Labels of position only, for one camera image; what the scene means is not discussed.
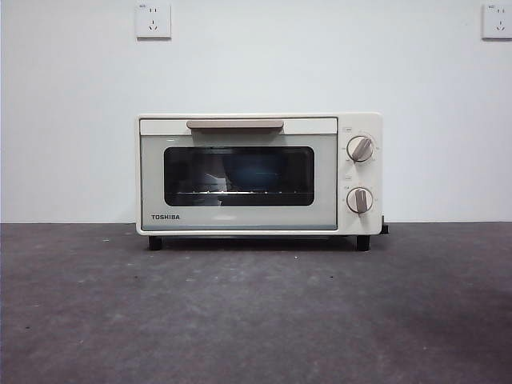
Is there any round beige oven knob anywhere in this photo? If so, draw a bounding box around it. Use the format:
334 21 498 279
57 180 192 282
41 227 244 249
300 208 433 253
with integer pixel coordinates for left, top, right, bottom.
346 134 376 164
346 186 374 219

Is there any blue ribbed bowl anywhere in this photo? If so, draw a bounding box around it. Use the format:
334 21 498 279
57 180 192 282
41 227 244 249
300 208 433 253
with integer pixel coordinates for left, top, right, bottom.
222 154 281 194

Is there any white wall socket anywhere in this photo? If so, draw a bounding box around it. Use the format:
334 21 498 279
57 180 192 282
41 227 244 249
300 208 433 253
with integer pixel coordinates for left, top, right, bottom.
481 3 512 40
135 3 172 40

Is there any metal wire oven rack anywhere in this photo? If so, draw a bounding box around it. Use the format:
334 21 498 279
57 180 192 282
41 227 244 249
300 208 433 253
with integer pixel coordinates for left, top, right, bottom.
166 188 313 198

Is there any cream toaster oven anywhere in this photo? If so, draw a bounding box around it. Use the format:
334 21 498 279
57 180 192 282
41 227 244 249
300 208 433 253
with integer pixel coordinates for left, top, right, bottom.
135 112 390 252

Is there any oven door with beige handle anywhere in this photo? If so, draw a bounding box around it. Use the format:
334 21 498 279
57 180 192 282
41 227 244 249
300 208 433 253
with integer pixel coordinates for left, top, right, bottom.
138 117 340 232

